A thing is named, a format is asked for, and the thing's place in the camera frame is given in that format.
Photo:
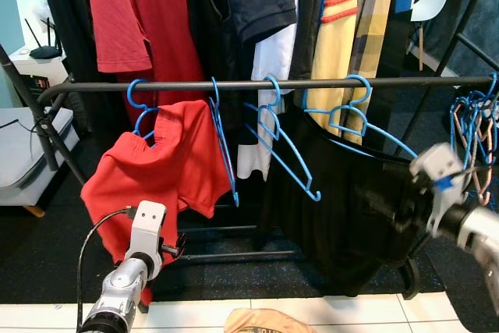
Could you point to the black t-shirt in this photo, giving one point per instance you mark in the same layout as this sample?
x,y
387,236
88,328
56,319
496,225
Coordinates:
x,y
335,208

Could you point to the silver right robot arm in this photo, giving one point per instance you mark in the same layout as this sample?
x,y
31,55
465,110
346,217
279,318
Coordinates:
x,y
475,232

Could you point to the rose metal hanger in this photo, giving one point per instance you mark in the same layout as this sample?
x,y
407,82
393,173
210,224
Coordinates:
x,y
485,189

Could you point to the red t-shirt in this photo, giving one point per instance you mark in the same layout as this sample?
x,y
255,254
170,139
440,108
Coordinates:
x,y
171,161

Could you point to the grey padded seat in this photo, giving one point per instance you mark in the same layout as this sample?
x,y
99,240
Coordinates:
x,y
31,154

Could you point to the black metal clothes rack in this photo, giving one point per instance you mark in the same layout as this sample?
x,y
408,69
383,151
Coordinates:
x,y
234,83

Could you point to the yellow shirt with red stripes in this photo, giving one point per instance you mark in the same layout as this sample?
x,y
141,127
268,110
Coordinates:
x,y
335,44

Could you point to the white shirt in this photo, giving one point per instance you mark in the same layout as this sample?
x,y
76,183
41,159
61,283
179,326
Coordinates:
x,y
273,56

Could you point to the white desk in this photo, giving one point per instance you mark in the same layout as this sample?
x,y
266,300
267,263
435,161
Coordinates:
x,y
31,68

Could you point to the dark red shirt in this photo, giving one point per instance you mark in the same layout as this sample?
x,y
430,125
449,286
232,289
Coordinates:
x,y
132,13

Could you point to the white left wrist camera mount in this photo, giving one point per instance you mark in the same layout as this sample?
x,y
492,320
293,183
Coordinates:
x,y
148,224

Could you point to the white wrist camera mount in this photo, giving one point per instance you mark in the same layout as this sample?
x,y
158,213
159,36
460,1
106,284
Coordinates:
x,y
437,163
148,224

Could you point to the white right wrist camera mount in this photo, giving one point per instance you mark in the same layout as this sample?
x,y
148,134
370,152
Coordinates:
x,y
437,163

